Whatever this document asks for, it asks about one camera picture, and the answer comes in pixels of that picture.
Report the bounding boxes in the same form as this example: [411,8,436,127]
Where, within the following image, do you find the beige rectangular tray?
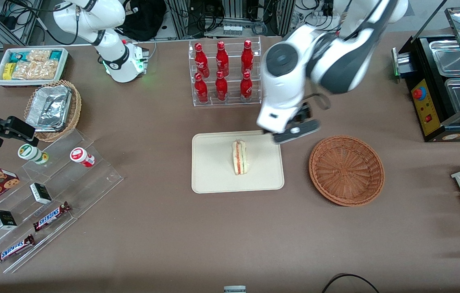
[191,130,285,194]

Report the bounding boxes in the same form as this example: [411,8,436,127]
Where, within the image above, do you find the Snickers chocolate bar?
[33,201,72,232]
[0,234,36,266]

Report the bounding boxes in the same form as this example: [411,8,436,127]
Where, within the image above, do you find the triangular sandwich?
[231,139,249,176]

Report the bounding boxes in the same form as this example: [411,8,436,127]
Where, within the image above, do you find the black cable loop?
[321,273,381,293]

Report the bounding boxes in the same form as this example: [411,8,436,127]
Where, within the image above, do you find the clear acrylic bottle rack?
[188,36,262,107]

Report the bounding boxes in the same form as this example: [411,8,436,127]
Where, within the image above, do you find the red cola bottle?
[215,70,229,102]
[194,72,209,103]
[241,39,254,75]
[240,71,253,103]
[215,41,230,77]
[194,42,210,78]

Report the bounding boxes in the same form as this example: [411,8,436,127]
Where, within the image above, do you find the oval light wicker basket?
[24,79,82,142]

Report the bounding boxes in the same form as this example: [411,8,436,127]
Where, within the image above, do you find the black hot dog machine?
[391,6,460,143]

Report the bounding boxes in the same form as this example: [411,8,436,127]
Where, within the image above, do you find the aluminium foil containers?
[25,85,72,132]

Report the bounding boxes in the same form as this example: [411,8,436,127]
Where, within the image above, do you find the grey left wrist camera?
[273,119,321,145]

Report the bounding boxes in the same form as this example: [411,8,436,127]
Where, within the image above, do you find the white plastic snack bin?
[0,47,70,87]

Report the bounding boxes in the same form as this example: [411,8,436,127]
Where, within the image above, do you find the small black box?
[0,210,18,231]
[29,183,53,205]

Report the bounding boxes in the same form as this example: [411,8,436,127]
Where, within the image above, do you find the round brown wicker basket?
[309,135,385,207]

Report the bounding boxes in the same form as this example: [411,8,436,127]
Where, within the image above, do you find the red lid white cup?
[70,147,96,168]

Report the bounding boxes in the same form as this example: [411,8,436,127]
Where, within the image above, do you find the green lid white cup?
[17,144,50,165]

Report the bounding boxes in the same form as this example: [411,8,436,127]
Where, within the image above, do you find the clear bag of cookies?
[26,50,52,63]
[12,59,59,80]

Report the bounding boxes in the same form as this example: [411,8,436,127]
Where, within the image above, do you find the clear acrylic stepped display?
[0,128,124,274]

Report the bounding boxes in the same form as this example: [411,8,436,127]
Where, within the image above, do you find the white power strip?
[222,24,243,37]

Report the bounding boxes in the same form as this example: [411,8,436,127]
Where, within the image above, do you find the black bag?
[117,0,168,42]

